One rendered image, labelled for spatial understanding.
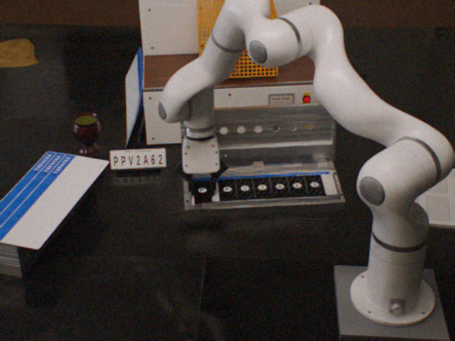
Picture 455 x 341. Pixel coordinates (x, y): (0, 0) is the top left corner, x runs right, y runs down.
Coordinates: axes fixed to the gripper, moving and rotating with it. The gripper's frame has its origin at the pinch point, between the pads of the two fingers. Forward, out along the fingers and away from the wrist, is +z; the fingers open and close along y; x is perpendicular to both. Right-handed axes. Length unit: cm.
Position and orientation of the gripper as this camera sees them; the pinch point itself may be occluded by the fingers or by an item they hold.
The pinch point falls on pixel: (202, 187)
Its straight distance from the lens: 244.6
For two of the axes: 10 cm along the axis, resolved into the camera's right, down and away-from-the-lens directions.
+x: -0.7, -3.8, 9.2
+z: 0.3, 9.3, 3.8
